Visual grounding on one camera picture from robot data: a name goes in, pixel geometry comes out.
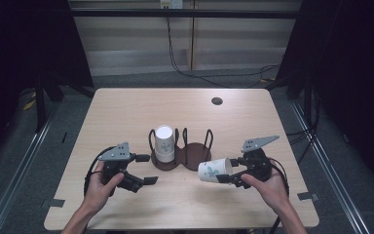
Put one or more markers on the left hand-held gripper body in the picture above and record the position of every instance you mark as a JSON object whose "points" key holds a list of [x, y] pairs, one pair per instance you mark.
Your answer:
{"points": [[118, 167]]}

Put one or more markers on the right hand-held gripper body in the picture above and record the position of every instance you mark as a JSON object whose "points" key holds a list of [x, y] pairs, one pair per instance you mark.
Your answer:
{"points": [[254, 164]]}

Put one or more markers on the floral white paper cup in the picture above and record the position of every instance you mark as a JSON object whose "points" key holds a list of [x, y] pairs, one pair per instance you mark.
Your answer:
{"points": [[212, 170]]}

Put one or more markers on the stack of white paper cups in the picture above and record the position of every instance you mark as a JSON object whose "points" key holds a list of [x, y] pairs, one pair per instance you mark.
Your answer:
{"points": [[165, 143]]}

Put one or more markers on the dark brown double cup holder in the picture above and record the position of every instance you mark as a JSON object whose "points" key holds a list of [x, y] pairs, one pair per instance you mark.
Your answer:
{"points": [[193, 159]]}

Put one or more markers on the person's left hand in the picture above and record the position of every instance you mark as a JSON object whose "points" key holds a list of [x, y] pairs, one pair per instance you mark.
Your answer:
{"points": [[99, 190]]}

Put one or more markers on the person's right hand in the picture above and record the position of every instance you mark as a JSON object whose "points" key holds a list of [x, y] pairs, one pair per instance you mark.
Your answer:
{"points": [[271, 191]]}

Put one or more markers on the grey tape strip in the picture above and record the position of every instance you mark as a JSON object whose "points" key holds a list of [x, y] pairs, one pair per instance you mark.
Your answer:
{"points": [[306, 196], [54, 203]]}

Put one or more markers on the dark round table grommet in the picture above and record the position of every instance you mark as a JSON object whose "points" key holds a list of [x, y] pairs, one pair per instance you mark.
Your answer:
{"points": [[217, 101]]}

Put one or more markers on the black metal stand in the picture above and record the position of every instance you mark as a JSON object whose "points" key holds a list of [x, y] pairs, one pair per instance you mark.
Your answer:
{"points": [[307, 104], [40, 107]]}

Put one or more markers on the black curtain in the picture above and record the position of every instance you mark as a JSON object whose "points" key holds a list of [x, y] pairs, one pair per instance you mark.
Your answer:
{"points": [[354, 65], [19, 48]]}

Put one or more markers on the black horizontal metal bar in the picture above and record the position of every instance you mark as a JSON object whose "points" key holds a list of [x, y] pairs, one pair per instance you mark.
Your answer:
{"points": [[126, 13]]}

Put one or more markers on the silver metal floor rail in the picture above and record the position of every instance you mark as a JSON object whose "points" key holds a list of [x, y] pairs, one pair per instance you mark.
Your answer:
{"points": [[22, 169], [329, 169]]}

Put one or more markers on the white wall socket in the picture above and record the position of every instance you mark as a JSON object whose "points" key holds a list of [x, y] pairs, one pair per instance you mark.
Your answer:
{"points": [[171, 4]]}

